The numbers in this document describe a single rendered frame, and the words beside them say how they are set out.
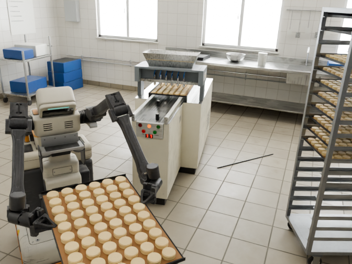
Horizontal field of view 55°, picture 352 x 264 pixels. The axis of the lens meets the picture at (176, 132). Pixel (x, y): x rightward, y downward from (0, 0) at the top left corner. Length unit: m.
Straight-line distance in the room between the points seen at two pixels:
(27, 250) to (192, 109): 2.03
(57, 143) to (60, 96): 0.30
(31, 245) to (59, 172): 0.54
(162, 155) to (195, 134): 0.72
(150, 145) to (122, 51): 4.50
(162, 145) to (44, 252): 1.26
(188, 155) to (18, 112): 2.39
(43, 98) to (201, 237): 1.69
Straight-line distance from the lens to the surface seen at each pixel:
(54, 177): 2.34
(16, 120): 1.67
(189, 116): 3.59
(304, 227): 3.04
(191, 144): 3.70
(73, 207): 1.51
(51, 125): 2.19
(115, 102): 1.79
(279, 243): 3.05
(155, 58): 3.57
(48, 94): 2.12
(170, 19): 6.79
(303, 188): 3.03
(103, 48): 7.56
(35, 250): 2.54
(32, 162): 2.55
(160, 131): 2.92
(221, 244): 2.92
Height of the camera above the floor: 1.82
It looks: 21 degrees down
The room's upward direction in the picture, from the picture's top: 2 degrees clockwise
